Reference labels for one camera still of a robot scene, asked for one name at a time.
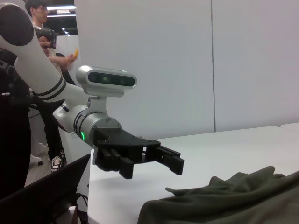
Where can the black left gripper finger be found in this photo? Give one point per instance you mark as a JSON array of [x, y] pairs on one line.
[[170, 161], [126, 168]]

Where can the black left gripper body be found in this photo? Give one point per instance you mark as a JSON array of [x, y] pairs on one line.
[[121, 137]]

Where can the dark green FREE t-shirt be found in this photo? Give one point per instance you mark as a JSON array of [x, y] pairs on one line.
[[222, 203]]

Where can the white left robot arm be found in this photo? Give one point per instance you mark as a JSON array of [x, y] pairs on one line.
[[30, 65]]

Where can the white stand foot with castor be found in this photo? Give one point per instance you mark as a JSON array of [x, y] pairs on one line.
[[44, 147], [37, 159]]

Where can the black flat panel lid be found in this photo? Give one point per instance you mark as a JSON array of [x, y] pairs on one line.
[[46, 191]]

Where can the small orange object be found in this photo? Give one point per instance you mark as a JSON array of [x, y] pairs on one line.
[[75, 54]]

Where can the black robot torso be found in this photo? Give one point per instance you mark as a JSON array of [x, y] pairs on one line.
[[11, 140]]

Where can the standing person with glasses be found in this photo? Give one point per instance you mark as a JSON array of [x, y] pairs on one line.
[[37, 11]]

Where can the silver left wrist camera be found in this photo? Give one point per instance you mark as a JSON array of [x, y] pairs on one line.
[[105, 79]]

